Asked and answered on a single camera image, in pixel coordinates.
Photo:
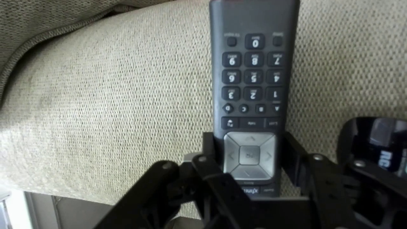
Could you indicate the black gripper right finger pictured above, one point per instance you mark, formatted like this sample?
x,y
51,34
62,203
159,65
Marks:
x,y
296,156

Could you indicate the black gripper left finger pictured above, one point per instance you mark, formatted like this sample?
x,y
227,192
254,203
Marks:
x,y
210,148

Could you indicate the beige fabric sofa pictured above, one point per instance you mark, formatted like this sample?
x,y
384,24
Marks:
x,y
105,106

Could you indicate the matte black remote silver pad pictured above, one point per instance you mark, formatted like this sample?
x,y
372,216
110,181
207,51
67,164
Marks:
x,y
254,25

